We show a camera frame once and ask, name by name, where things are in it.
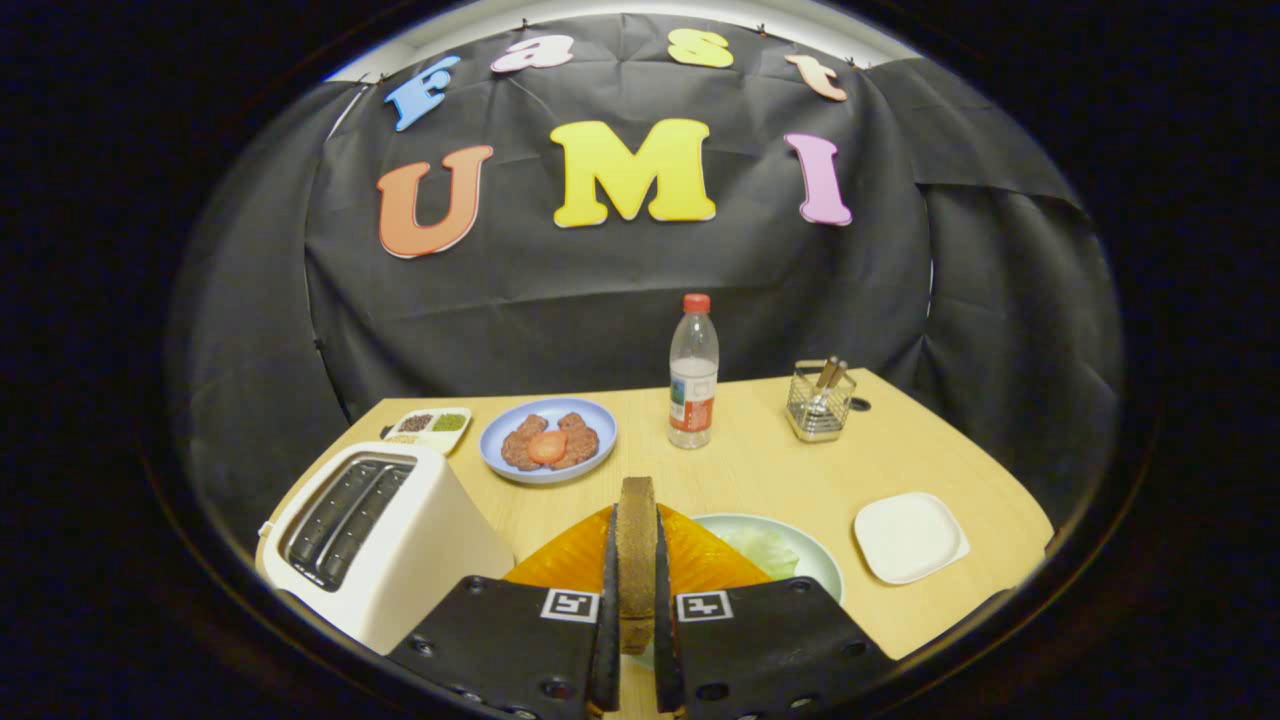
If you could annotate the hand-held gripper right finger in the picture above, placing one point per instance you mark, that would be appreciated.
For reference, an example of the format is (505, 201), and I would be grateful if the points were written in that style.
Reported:
(668, 650)

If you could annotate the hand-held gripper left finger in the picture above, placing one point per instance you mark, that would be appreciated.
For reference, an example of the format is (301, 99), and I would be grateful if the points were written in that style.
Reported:
(605, 650)

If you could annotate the brown toast slice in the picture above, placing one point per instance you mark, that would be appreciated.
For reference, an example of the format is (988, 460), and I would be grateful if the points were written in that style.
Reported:
(636, 560)

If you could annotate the green lettuce leaf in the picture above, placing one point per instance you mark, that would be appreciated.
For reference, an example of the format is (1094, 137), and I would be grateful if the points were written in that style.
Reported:
(765, 550)

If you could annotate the pale green round plate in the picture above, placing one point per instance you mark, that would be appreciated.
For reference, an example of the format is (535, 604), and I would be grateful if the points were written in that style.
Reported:
(818, 560)

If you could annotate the white toaster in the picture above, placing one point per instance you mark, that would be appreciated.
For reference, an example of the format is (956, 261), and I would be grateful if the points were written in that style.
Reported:
(420, 570)

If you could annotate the red tomato slice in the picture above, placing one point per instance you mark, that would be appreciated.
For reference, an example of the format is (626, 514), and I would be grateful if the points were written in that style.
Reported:
(547, 447)

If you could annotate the brown meat patty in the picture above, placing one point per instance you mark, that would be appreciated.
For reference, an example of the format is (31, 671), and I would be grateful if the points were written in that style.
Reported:
(515, 450)
(582, 440)

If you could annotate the blue round plate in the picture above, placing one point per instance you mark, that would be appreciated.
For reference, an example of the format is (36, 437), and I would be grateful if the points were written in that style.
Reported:
(600, 425)

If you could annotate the clear water bottle red cap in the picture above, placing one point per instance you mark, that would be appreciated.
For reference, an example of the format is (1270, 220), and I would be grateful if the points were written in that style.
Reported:
(693, 400)

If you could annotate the white square plate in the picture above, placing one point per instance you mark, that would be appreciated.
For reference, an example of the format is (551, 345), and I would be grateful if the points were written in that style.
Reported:
(910, 535)

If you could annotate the white divided seasoning dish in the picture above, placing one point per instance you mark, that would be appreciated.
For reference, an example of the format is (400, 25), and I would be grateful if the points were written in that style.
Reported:
(425, 438)

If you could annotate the black backdrop cloth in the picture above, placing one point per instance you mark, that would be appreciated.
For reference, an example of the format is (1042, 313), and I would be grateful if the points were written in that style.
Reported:
(600, 300)

